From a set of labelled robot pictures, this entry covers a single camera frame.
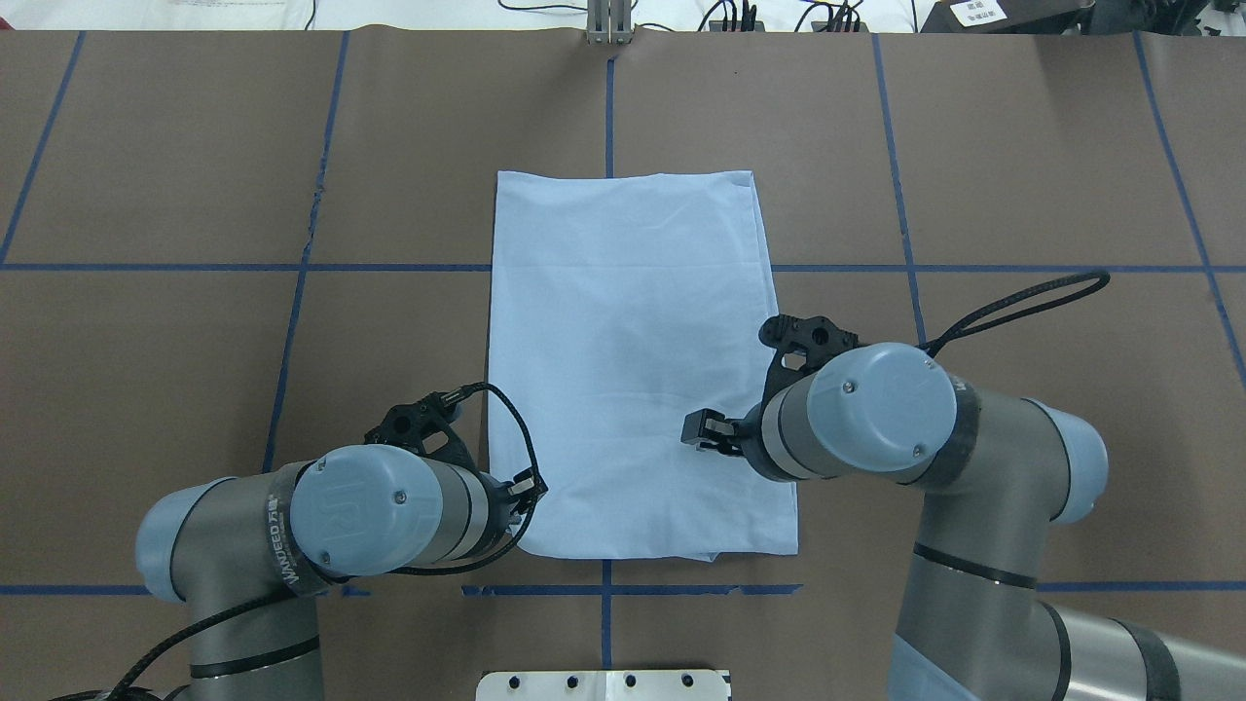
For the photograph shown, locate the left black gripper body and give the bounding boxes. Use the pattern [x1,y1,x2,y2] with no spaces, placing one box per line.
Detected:
[363,388,541,527]

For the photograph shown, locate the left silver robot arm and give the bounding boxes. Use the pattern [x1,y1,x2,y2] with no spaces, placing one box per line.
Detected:
[77,382,547,700]

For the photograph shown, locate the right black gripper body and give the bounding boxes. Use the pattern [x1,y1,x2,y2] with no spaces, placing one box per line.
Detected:
[725,314,862,459]

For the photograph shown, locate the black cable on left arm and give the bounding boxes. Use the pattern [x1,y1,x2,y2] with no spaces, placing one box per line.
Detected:
[97,382,541,701]

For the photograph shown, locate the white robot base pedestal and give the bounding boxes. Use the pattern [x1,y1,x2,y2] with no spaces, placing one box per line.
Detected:
[475,669,733,700]

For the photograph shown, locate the light blue t-shirt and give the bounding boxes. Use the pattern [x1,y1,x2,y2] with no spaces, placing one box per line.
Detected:
[487,171,797,562]

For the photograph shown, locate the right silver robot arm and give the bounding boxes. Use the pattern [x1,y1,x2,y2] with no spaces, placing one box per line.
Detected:
[682,314,1245,700]

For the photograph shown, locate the black box with label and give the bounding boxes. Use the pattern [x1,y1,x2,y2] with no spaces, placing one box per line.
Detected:
[918,1,1095,35]

